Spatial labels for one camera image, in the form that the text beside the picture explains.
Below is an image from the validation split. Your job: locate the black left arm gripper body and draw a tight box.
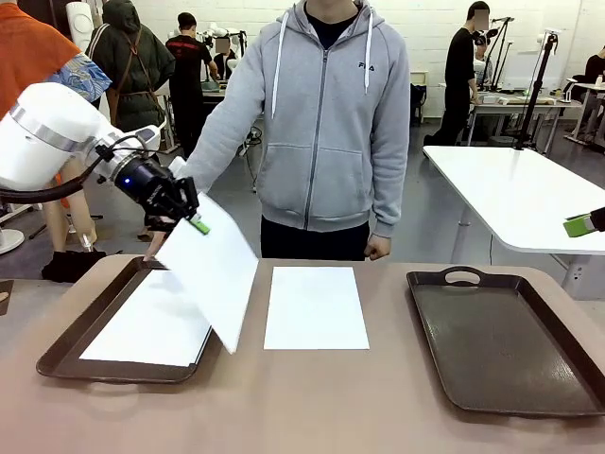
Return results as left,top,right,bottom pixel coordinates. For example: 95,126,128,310
112,155,191,219

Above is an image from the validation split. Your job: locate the white A4 paper sheet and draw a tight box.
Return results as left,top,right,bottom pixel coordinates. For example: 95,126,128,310
154,191,260,356

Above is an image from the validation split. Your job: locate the white A4 paper stack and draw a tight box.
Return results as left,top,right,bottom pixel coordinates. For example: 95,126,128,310
263,266,371,352
78,269,213,368

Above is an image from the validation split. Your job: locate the dark brown handled tray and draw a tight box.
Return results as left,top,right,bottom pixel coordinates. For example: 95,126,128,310
36,254,215,385
406,266,605,419

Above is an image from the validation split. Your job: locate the person's right forearm grey sleeve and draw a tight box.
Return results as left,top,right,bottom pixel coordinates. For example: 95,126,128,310
179,101,248,193

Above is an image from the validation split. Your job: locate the person's left forearm grey sleeve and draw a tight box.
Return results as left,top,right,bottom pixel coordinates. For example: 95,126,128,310
371,155,411,240

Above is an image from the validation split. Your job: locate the person's right hand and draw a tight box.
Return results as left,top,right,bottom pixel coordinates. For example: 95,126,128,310
143,229,167,262

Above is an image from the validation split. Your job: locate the person's left hand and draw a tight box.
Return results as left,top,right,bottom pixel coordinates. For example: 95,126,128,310
365,234,393,262

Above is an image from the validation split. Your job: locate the white office table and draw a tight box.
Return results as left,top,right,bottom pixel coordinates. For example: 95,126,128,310
422,145,605,300

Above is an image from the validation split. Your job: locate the black cloth heap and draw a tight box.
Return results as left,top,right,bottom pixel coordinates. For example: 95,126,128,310
41,250,108,285

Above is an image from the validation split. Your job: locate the person in black red-print shirt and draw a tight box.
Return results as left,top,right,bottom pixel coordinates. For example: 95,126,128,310
164,12,221,160

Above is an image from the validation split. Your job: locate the person in dark green coat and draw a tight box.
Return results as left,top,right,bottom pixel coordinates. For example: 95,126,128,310
87,0,177,134

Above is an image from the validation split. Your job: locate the long background work table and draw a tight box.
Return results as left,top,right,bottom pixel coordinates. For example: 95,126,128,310
467,92,585,148

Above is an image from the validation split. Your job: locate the black tripod stand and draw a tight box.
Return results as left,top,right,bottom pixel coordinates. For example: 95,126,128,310
512,28,562,152

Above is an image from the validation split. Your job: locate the seated background person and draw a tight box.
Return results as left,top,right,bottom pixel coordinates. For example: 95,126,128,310
212,36,239,81

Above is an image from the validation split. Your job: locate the person in grey hoodie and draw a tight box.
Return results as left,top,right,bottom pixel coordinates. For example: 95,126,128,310
181,0,411,262

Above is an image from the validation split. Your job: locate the white round stand base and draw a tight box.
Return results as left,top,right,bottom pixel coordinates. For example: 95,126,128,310
0,202,26,257

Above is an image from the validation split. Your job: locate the background person in dark top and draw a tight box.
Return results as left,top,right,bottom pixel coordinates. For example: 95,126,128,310
583,44,605,89

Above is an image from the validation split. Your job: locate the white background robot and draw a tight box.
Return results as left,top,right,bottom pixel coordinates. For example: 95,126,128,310
196,21,248,49

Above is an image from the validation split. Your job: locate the brown board piece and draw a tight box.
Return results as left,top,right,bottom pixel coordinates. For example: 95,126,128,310
0,279,16,318

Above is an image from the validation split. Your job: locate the white rounded device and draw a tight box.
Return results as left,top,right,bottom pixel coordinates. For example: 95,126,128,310
65,0,95,54

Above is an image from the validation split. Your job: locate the beige mannequin orange shirt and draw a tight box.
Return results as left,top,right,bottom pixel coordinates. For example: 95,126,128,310
0,0,112,253

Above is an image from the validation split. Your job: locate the standing person in black clothes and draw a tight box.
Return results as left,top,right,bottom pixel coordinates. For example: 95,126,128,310
423,1,492,148

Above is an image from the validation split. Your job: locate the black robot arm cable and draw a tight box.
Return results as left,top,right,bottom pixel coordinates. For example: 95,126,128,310
0,146,120,206

